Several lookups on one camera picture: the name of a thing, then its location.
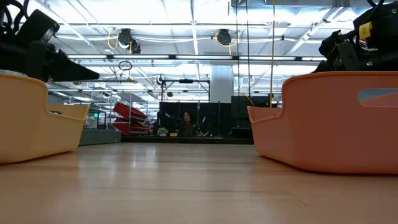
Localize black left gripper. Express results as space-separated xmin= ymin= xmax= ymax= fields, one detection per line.
xmin=0 ymin=40 xmax=101 ymax=83

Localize yellow plastic bin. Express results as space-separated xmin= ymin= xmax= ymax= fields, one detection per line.
xmin=0 ymin=73 xmax=91 ymax=165

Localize orange plastic bin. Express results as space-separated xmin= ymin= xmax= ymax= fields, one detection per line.
xmin=247 ymin=70 xmax=398 ymax=175

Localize ceiling strip light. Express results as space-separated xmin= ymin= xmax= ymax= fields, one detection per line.
xmin=67 ymin=54 xmax=327 ymax=62

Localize red bin shelf rack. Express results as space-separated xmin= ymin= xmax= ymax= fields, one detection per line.
xmin=108 ymin=93 xmax=149 ymax=137

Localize person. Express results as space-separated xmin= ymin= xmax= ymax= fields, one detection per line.
xmin=175 ymin=111 xmax=205 ymax=138

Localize white pillar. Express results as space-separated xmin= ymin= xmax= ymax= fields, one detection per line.
xmin=210 ymin=64 xmax=233 ymax=104

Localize black partition panels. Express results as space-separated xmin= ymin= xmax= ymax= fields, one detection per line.
xmin=159 ymin=95 xmax=272 ymax=139

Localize yellow cable tag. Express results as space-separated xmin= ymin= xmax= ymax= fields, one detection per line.
xmin=358 ymin=21 xmax=373 ymax=40

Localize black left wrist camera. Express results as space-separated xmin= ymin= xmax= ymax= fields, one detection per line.
xmin=17 ymin=8 xmax=60 ymax=43

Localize glass robot enclosure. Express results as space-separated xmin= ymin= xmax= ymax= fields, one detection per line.
xmin=88 ymin=110 xmax=108 ymax=130

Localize black gantry frame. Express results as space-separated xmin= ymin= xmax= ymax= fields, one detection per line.
xmin=160 ymin=78 xmax=211 ymax=103

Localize black hanging cable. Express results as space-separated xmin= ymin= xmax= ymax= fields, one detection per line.
xmin=246 ymin=0 xmax=251 ymax=98

